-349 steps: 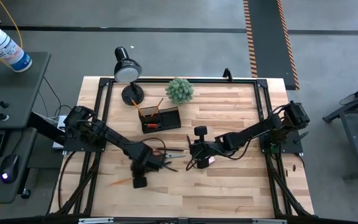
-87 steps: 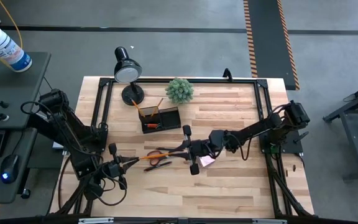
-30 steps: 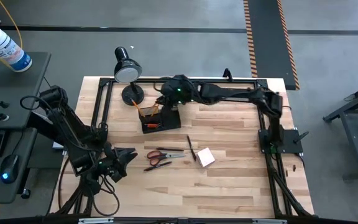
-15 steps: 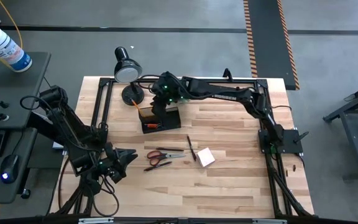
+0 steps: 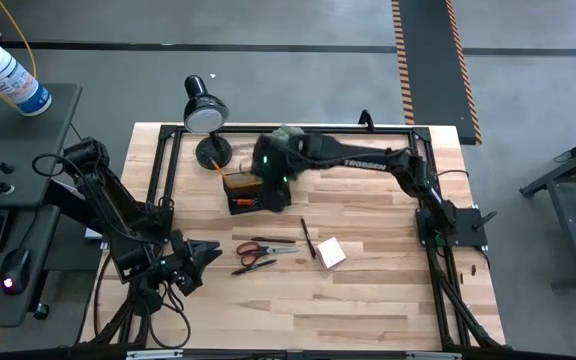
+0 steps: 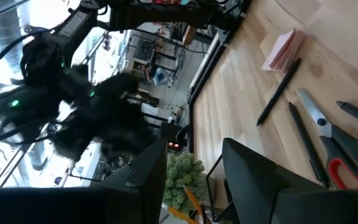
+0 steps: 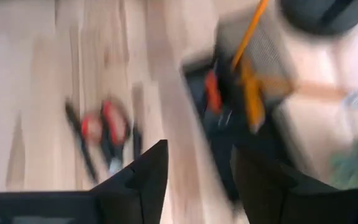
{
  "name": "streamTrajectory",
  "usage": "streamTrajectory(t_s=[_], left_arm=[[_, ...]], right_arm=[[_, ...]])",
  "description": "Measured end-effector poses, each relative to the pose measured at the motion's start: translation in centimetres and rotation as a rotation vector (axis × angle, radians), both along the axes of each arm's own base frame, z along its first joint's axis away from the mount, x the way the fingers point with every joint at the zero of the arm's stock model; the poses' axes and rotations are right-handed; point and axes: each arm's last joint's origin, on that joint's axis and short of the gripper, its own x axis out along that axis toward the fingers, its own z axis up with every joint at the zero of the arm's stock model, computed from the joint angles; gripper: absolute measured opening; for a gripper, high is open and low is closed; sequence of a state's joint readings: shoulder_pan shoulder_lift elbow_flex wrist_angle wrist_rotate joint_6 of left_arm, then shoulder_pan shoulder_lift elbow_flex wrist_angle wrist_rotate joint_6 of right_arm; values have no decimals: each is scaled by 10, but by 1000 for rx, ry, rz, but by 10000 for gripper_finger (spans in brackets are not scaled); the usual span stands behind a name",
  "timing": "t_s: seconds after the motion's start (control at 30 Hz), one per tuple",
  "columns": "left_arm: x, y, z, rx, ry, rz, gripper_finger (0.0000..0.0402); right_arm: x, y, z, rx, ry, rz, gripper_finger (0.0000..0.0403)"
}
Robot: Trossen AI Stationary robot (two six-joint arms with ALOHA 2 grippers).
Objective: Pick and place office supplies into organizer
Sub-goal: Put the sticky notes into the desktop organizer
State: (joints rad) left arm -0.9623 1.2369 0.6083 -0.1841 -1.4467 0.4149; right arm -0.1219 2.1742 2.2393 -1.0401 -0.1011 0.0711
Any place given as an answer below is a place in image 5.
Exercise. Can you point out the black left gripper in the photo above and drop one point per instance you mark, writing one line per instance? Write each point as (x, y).
(183, 255)

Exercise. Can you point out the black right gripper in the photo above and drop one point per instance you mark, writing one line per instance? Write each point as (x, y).
(278, 197)

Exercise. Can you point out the small orange box cutter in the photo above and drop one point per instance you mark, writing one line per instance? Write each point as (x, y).
(244, 202)

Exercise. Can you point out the plain black pen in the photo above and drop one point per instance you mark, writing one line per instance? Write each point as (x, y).
(308, 239)
(273, 240)

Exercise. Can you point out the black pen with white print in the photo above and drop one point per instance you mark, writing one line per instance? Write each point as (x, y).
(254, 267)

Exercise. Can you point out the orange pencil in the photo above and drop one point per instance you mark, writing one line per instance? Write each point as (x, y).
(218, 169)

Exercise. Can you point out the pink sticky note pad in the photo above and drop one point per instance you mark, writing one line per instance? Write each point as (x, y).
(331, 252)

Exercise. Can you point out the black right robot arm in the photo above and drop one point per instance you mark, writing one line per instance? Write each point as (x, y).
(368, 160)

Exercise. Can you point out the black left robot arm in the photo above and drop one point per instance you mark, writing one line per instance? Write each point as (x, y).
(103, 195)

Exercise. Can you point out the black mesh desk organizer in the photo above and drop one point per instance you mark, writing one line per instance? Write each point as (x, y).
(238, 195)

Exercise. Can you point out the green potted artificial plant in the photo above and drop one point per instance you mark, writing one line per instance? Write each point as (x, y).
(288, 132)

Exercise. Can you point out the black desk lamp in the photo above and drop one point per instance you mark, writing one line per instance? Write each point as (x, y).
(205, 117)

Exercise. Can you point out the black caster wheel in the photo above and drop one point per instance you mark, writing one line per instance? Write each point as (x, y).
(41, 311)

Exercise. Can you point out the black computer mouse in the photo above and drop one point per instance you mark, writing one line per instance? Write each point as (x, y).
(15, 270)

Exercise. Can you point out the black mat with striped edge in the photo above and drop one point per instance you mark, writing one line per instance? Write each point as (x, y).
(433, 65)

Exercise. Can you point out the black side desk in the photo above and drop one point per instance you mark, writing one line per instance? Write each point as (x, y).
(18, 150)

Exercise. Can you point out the white wipes canister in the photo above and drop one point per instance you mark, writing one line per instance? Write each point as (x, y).
(8, 77)

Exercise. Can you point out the grey metal table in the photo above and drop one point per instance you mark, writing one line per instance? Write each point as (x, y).
(568, 215)

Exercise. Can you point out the black aluminium table frame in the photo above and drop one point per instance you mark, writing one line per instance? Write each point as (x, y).
(248, 129)

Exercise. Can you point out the silver aluminium rail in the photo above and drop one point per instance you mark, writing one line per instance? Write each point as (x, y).
(433, 356)
(155, 354)

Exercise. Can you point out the black frame-mounted bracket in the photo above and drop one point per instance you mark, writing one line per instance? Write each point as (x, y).
(366, 121)

